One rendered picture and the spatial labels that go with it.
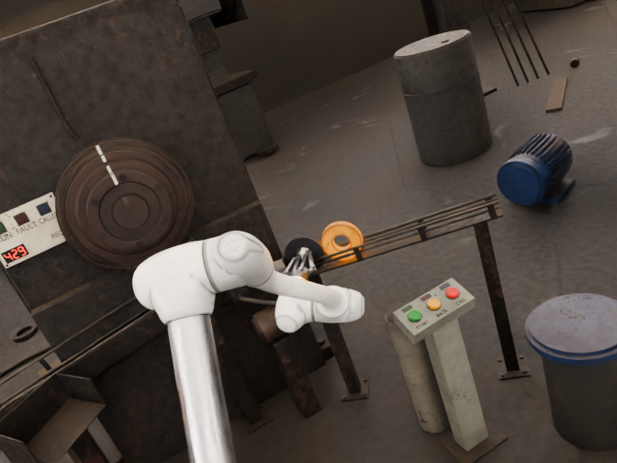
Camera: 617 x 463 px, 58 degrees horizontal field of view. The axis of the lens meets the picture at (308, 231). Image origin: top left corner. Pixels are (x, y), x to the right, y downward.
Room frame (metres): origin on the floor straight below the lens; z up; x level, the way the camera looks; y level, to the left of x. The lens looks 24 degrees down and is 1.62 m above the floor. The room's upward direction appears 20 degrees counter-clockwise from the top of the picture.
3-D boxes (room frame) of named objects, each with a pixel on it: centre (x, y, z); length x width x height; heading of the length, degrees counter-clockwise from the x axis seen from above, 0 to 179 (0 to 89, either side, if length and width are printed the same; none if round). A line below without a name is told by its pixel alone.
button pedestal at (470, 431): (1.45, -0.29, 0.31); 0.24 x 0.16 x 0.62; 107
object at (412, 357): (1.59, -0.20, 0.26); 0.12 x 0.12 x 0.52
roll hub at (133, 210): (1.86, 0.55, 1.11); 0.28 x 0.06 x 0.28; 107
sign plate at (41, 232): (1.96, 0.94, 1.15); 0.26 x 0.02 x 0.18; 107
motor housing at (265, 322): (1.92, 0.22, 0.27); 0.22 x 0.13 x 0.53; 107
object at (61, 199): (1.95, 0.58, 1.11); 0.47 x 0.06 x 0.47; 107
